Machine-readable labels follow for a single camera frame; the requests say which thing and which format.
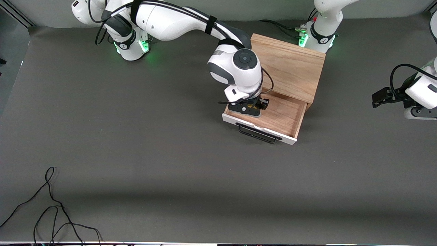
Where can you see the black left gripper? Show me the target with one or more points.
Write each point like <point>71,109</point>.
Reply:
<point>398,96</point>

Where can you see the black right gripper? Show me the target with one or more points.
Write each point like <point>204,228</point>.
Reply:
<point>263,103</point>

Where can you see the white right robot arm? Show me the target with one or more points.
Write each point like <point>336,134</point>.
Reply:
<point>170,20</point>

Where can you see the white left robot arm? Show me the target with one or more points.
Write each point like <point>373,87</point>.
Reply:
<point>324,13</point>

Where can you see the wooden drawer cabinet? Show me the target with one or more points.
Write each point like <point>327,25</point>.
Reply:
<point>293,65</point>

